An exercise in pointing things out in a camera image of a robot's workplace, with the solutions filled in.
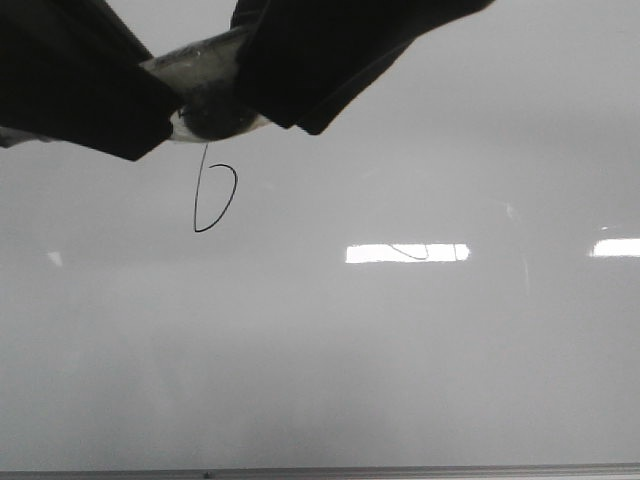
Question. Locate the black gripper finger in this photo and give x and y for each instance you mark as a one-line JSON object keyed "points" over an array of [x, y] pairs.
{"points": [[72, 71], [305, 61]]}

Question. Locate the black whiteboard marker taped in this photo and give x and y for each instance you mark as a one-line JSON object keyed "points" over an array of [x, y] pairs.
{"points": [[203, 75]]}

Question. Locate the white whiteboard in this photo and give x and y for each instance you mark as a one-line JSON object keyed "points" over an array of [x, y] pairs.
{"points": [[448, 275]]}

